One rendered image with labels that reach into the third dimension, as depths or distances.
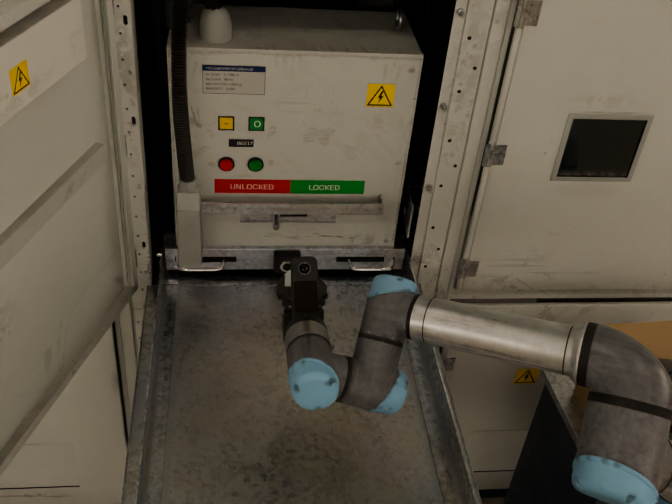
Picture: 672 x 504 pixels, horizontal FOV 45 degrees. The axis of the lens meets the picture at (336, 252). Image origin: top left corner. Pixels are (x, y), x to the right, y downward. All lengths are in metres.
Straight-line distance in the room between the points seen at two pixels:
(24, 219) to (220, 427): 0.52
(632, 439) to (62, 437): 1.47
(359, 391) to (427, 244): 0.61
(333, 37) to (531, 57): 0.39
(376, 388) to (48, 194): 0.64
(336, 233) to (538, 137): 0.49
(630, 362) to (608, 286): 0.83
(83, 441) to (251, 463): 0.80
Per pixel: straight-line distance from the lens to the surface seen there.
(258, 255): 1.83
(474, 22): 1.57
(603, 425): 1.21
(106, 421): 2.16
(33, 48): 1.32
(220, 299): 1.81
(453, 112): 1.65
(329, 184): 1.74
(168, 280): 1.85
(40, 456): 2.29
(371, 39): 1.67
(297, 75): 1.61
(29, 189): 1.43
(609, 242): 1.94
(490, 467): 2.44
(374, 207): 1.74
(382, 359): 1.30
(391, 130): 1.69
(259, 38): 1.64
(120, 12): 1.52
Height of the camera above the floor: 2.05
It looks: 38 degrees down
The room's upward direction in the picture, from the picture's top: 6 degrees clockwise
